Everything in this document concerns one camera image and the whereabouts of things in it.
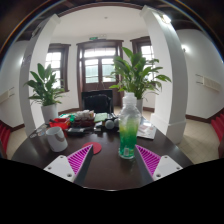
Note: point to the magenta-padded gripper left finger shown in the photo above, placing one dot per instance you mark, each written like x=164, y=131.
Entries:
x=60, y=166

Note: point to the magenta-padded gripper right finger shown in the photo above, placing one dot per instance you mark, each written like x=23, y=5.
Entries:
x=166, y=166

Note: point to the clear bottle with green drink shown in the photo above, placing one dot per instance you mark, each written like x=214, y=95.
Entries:
x=128, y=136

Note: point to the white ceramic mug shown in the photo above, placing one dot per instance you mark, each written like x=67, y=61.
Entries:
x=57, y=140

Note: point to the black handheld device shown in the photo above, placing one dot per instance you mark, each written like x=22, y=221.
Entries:
x=76, y=131

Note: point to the flat round red coaster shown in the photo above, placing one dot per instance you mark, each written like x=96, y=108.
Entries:
x=96, y=148

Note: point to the printed paper sheet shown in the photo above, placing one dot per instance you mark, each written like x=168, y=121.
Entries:
x=146, y=130

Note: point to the red plastic box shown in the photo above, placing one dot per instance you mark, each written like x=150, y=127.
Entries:
x=60, y=123

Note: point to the green plastic tray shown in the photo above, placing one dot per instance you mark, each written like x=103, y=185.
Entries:
x=68, y=116

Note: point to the box of snack packets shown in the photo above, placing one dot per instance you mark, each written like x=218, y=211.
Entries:
x=83, y=118

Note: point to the small potted plant, white pot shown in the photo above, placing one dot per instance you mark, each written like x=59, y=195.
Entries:
x=50, y=113

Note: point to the green book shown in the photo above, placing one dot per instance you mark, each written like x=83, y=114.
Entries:
x=100, y=117

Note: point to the red carpeted staircase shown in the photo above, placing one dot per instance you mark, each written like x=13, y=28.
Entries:
x=4, y=133
x=218, y=126

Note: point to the black chair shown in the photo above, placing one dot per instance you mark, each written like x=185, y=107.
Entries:
x=96, y=101

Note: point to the large potted plant, white pot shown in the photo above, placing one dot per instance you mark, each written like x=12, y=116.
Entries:
x=136, y=76

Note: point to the dark-framed window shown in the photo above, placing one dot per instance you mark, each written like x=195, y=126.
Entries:
x=55, y=63
x=146, y=50

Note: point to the dark wooden glazed door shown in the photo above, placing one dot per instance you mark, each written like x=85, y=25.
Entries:
x=100, y=70

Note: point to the green exit sign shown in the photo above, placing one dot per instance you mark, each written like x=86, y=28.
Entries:
x=94, y=38

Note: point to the bright ceiling lamp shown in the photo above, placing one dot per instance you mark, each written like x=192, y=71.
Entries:
x=166, y=18

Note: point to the white wall radiator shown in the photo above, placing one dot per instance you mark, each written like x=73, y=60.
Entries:
x=6, y=96
x=210, y=83

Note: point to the wall lamp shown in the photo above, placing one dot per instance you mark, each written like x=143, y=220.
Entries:
x=185, y=49

